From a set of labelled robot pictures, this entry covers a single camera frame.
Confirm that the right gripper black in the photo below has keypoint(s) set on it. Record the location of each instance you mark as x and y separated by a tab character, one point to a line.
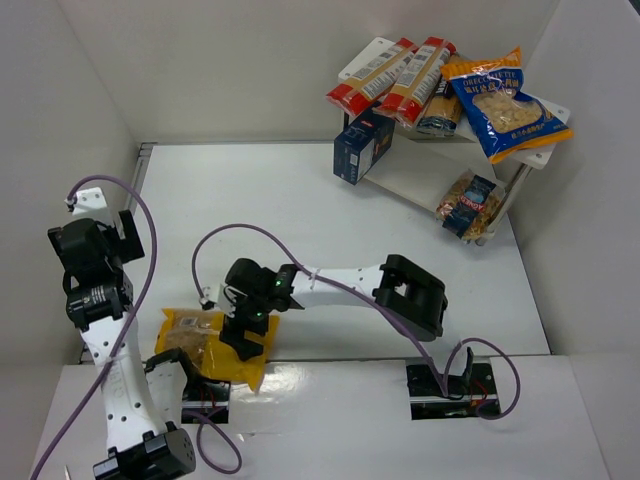
243	338

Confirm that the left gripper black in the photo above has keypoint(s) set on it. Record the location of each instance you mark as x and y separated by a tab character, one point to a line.
128	235

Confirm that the yellow pasta bag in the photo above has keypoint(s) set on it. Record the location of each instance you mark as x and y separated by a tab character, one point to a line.
196	332

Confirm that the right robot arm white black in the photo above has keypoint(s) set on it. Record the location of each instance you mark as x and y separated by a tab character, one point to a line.
415	298

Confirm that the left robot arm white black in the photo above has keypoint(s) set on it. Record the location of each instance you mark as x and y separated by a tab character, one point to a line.
144	437

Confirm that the dark blue pasta box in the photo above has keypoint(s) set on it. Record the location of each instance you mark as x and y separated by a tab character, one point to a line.
361	144

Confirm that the blue clear pasta bag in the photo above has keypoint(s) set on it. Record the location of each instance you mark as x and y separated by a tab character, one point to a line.
469	205

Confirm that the left red spaghetti pack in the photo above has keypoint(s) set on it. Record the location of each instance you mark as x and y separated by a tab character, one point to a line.
371	81

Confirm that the red spaghetti pack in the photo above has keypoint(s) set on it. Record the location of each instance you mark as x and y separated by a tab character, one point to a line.
371	81
410	93

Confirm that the dark blue spaghetti pack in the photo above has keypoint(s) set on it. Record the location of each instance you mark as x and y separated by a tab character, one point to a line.
442	113

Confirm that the right red spaghetti pack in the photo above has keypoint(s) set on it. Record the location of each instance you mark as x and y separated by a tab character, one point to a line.
410	93

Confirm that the blue orange orecchiette bag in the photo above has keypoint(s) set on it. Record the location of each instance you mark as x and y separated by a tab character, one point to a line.
503	117

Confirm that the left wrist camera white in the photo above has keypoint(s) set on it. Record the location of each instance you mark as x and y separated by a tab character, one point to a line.
90	204

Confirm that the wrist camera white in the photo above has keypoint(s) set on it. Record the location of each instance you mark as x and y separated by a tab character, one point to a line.
222	297
90	204

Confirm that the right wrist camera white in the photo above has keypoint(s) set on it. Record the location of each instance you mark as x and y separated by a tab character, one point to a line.
222	297

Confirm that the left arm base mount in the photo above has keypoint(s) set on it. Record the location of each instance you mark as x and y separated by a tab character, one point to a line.
209	398

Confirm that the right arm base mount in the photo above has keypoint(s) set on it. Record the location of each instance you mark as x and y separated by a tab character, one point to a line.
476	389

